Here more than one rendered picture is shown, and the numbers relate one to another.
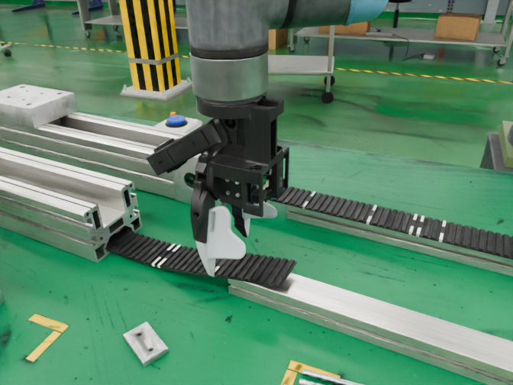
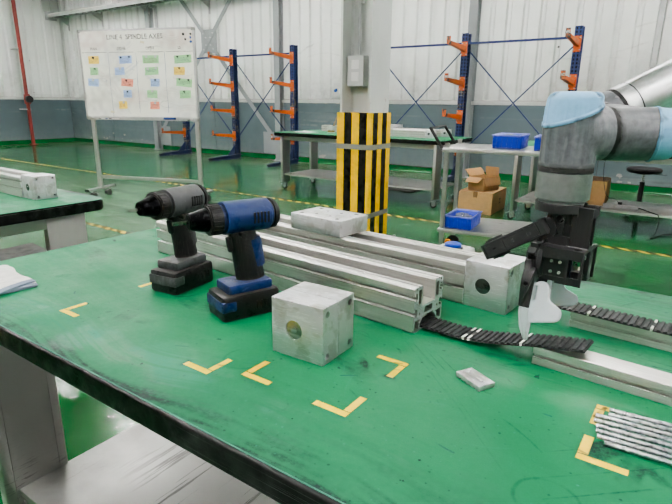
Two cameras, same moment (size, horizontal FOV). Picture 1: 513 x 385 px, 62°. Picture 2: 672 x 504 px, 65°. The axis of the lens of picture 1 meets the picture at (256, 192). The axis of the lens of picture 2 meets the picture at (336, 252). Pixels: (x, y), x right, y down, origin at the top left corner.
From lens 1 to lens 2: 0.43 m
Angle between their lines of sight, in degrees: 18
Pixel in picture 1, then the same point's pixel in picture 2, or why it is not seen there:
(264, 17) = (597, 151)
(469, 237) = not seen: outside the picture
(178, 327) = (496, 375)
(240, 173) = (566, 253)
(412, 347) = not seen: outside the picture
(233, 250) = (551, 314)
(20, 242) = not seen: hidden behind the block
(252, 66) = (585, 180)
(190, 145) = (523, 235)
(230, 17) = (577, 149)
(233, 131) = (560, 225)
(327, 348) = (626, 402)
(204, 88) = (549, 192)
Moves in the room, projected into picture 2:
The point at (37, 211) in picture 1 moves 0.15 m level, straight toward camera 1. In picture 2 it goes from (369, 288) to (405, 319)
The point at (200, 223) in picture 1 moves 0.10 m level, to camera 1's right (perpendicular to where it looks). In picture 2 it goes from (527, 291) to (599, 297)
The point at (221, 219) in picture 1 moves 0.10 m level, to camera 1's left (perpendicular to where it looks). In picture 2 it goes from (542, 291) to (473, 285)
